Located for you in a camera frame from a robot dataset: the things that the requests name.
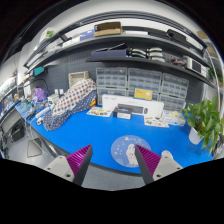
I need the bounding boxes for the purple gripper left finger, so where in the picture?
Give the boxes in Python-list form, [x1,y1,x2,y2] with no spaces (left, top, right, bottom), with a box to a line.
[44,144,94,187]

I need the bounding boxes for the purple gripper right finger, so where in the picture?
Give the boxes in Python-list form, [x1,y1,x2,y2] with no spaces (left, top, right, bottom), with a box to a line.
[134,144,184,186]

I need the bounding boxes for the round blue mouse pad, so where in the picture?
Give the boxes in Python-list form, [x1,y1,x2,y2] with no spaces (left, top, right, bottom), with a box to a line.
[111,135,151,168]

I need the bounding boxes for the blue desk mat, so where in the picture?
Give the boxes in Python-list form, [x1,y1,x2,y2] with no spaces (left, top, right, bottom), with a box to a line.
[29,111,212,173]

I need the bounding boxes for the colourful booklet right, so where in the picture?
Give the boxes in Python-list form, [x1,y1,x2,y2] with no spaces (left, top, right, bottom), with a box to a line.
[144,117,169,128]

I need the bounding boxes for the colourful booklet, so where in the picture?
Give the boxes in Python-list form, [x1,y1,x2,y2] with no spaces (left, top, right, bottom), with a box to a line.
[144,117,169,128]
[87,107,112,117]

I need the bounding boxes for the white packaged box right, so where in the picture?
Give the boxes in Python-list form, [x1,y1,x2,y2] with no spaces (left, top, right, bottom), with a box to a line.
[162,110,185,126]

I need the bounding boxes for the colourful booklet left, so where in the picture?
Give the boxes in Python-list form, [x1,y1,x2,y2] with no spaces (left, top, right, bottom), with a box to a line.
[87,107,112,117]

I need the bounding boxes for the white keyboard box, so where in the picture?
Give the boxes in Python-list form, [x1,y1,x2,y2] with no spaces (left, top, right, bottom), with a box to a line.
[102,94,164,117]

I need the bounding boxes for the small black box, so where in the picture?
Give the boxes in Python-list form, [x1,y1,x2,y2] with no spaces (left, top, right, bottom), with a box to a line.
[113,107,132,120]

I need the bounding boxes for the patterned cloth cover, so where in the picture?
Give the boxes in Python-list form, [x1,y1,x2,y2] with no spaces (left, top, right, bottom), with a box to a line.
[43,78,97,131]

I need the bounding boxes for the yellow card box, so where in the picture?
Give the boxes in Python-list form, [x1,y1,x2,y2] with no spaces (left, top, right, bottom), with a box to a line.
[134,88,153,101]

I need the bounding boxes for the green potted plant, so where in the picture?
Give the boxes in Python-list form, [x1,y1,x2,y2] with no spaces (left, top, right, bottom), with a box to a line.
[183,95,224,153]

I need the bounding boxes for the grey drawer organizer right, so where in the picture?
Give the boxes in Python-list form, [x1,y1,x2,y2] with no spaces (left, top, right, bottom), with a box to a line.
[159,73,189,111]

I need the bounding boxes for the grey drawer organizer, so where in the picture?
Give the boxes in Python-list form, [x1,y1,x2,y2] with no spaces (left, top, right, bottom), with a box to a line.
[96,67,127,105]
[159,73,189,111]
[127,68,162,100]

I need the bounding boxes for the purple bag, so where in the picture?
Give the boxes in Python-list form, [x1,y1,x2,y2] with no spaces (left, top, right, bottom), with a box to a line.
[33,88,47,102]

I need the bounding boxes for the grey drawer organizer middle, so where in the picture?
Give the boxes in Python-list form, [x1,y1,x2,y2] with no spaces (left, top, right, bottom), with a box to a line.
[127,68,162,100]

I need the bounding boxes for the white basket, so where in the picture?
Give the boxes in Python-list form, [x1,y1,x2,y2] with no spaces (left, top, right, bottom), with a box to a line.
[68,71,89,87]

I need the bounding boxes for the grey drawer organizer left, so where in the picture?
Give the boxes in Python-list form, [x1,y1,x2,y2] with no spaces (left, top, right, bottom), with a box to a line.
[96,67,127,105]

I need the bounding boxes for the white device on shelf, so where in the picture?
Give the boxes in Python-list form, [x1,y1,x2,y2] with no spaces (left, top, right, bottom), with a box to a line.
[186,57,207,77]

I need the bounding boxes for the dark flat case on shelf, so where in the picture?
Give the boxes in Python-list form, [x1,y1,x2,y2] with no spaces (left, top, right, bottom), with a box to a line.
[91,49,127,59]

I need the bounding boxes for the cardboard box on shelf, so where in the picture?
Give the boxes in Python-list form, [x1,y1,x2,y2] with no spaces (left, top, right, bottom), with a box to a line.
[94,22,123,37]

